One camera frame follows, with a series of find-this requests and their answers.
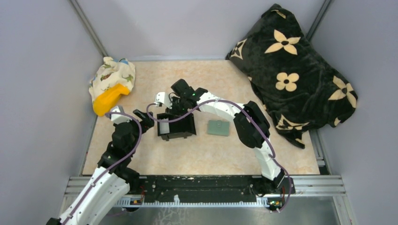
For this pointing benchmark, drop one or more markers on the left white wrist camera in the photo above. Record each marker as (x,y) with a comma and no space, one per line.
(117,115)

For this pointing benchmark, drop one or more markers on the aluminium frame rail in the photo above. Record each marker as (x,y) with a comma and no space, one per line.
(317,186)

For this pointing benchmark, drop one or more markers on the black plastic box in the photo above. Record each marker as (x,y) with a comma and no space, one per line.
(179,129)

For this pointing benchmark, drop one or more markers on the black floral blanket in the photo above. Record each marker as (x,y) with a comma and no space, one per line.
(298,88)

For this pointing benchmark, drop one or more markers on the white card in box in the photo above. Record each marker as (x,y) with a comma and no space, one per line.
(164,128)

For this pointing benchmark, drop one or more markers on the green card holder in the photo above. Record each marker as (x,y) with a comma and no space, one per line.
(218,127)

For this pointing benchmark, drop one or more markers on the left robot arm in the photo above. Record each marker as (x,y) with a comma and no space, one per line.
(112,178)

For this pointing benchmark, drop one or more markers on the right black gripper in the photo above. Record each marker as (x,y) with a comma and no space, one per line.
(175,115)

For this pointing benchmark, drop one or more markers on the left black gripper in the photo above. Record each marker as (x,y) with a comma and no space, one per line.
(144,119)

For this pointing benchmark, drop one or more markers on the dinosaur print cloth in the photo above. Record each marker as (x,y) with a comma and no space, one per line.
(111,73)

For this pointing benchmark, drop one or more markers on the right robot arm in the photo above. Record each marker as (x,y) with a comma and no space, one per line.
(252,129)

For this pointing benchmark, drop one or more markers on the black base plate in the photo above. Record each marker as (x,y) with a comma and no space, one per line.
(208,189)

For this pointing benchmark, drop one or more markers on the yellow plastic object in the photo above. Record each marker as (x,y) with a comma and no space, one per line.
(107,100)

